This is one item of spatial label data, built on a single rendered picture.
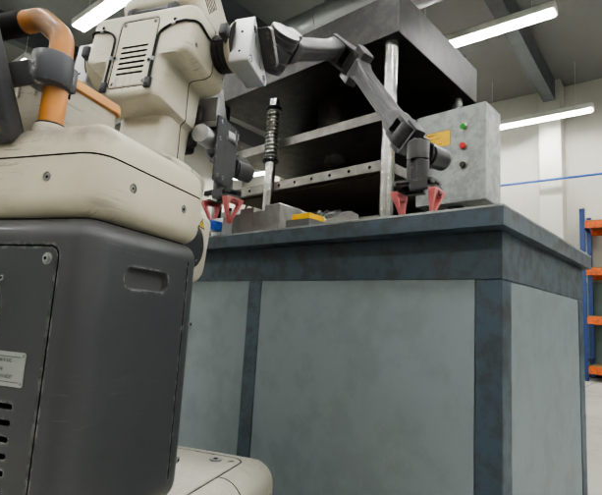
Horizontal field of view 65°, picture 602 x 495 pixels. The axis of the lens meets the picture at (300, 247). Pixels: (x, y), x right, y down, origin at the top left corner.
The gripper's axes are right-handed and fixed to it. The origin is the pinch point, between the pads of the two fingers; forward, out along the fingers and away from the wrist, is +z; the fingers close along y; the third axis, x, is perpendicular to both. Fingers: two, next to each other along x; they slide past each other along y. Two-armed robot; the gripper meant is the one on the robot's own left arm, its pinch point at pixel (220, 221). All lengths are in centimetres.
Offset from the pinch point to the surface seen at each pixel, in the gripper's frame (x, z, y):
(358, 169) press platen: -86, -41, 10
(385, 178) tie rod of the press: -79, -32, -9
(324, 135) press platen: -90, -64, 34
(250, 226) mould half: -4.5, 1.3, -8.5
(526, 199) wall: -678, -168, 95
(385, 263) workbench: -1, 14, -56
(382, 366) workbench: -1, 36, -55
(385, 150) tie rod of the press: -79, -44, -8
